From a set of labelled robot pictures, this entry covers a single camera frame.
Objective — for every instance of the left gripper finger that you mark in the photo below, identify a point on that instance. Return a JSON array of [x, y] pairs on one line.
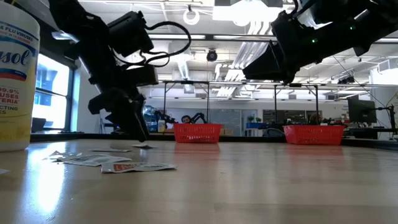
[[138, 121], [115, 115]]

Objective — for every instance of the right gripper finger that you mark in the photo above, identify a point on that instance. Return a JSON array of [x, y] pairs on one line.
[[267, 68]]

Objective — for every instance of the white printed first aid packet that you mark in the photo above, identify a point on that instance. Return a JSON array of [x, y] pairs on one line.
[[93, 160], [143, 146], [60, 155]]

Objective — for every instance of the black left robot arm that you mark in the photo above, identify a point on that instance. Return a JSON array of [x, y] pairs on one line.
[[81, 31]]

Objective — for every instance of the black background robot arm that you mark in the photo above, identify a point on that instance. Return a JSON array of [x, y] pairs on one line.
[[199, 117], [166, 118]]

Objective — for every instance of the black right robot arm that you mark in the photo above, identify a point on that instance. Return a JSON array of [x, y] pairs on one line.
[[367, 28]]

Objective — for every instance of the white plastic bottle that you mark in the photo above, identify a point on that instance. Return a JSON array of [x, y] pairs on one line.
[[161, 126]]

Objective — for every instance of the person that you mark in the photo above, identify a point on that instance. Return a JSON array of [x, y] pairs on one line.
[[316, 119], [186, 119]]

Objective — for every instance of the small green potted plant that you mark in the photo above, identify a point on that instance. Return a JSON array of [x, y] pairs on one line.
[[251, 119], [258, 119]]

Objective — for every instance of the blue storage bin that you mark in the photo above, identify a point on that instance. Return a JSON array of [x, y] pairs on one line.
[[256, 125]]

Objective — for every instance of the red plastic basket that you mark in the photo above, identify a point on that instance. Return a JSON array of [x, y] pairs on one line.
[[314, 135], [197, 133]]

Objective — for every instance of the brown cardboard box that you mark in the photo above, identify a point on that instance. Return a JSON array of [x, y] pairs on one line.
[[227, 132]]

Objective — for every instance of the long ceiling light strip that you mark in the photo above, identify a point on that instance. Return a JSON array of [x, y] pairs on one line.
[[177, 36]]

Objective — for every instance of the black computer monitor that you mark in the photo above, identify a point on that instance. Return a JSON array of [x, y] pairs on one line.
[[362, 112]]

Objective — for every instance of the yellow disinfecting wipes canister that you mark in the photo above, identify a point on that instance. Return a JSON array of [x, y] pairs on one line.
[[15, 109]]

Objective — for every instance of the black ceiling camera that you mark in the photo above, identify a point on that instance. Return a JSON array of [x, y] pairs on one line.
[[212, 55]]

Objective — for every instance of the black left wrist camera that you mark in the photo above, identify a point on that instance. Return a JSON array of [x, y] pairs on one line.
[[129, 32]]

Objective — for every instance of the black metal gantry frame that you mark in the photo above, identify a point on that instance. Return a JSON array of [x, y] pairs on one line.
[[186, 82]]

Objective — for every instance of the white ventilation duct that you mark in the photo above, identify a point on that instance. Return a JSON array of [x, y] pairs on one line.
[[183, 67]]

